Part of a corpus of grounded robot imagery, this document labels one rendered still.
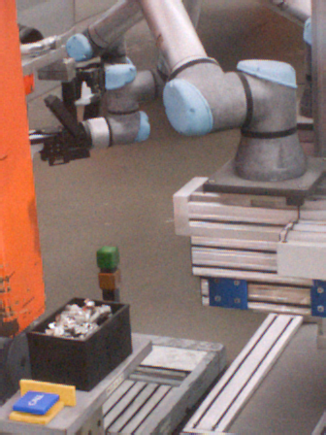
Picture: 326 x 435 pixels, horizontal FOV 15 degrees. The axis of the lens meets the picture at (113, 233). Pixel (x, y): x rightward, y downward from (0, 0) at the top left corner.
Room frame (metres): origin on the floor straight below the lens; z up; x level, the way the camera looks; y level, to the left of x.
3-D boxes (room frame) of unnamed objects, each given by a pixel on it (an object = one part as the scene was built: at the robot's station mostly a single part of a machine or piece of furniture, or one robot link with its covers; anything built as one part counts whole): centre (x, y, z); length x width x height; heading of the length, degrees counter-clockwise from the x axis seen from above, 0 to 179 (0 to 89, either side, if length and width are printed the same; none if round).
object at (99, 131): (2.92, 0.03, 0.81); 0.08 x 0.05 x 0.08; 19
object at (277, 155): (2.47, -0.34, 0.87); 0.15 x 0.15 x 0.10
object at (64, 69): (3.17, 0.12, 0.93); 0.09 x 0.05 x 0.05; 64
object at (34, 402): (2.17, 0.18, 0.47); 0.07 x 0.07 x 0.02; 64
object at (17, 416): (2.17, 0.18, 0.46); 0.08 x 0.08 x 0.01; 64
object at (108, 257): (2.50, 0.02, 0.64); 0.04 x 0.04 x 0.04; 64
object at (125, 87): (2.95, -0.06, 0.91); 0.11 x 0.08 x 0.11; 108
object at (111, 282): (2.50, 0.02, 0.59); 0.04 x 0.04 x 0.04; 64
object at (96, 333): (2.36, 0.09, 0.51); 0.20 x 0.14 x 0.13; 151
